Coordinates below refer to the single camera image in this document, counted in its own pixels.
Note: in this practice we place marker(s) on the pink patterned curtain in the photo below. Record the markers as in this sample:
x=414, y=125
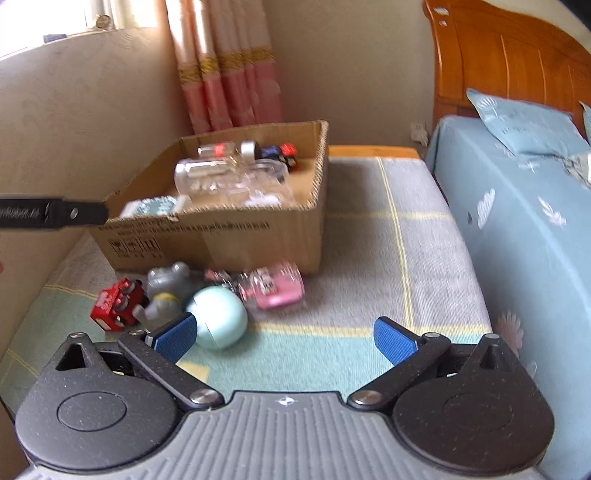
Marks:
x=221, y=69

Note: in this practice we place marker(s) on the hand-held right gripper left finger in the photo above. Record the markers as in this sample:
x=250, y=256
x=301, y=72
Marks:
x=178, y=334

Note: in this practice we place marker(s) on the clear round tape dispenser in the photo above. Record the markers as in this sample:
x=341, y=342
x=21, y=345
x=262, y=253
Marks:
x=263, y=173

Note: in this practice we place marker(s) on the grey bear figure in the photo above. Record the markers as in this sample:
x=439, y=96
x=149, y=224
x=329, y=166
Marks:
x=166, y=279

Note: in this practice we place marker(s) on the small blue floral pillow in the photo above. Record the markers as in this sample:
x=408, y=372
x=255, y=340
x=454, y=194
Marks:
x=587, y=120

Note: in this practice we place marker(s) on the clear plastic jar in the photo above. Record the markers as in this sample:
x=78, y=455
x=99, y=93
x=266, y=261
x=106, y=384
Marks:
x=198, y=175

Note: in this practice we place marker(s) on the wooden bed headboard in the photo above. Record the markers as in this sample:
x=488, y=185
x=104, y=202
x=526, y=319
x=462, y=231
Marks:
x=498, y=55

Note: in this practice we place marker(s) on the large blue floral pillow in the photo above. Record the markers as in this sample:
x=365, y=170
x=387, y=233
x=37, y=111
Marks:
x=521, y=120

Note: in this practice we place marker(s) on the window with metal latch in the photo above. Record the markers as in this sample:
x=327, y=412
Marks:
x=55, y=18

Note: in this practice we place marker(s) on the teal egg-shaped case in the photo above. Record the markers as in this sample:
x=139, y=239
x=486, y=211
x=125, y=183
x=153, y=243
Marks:
x=221, y=314

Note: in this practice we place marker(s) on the glass bottle with silver cap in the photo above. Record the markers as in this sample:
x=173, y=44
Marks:
x=221, y=151

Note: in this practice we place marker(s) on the cardboard box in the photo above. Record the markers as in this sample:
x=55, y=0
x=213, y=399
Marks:
x=231, y=240

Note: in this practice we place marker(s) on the white wall socket plug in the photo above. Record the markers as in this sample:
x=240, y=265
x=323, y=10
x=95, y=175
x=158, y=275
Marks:
x=419, y=131

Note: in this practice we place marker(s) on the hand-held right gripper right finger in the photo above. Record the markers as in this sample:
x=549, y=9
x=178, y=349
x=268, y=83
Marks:
x=392, y=339

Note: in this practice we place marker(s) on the frosted plastic container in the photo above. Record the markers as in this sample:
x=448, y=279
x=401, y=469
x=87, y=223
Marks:
x=157, y=206

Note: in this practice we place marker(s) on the checked green grey mat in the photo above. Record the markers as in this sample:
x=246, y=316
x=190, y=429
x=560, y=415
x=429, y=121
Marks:
x=360, y=258

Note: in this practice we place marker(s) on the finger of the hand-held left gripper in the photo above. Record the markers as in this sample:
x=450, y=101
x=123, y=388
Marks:
x=76, y=213

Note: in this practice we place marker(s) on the blue floral bed sheet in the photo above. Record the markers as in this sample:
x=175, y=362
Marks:
x=531, y=277

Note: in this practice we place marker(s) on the wooden bedside cabinet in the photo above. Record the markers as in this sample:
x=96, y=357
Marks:
x=374, y=152

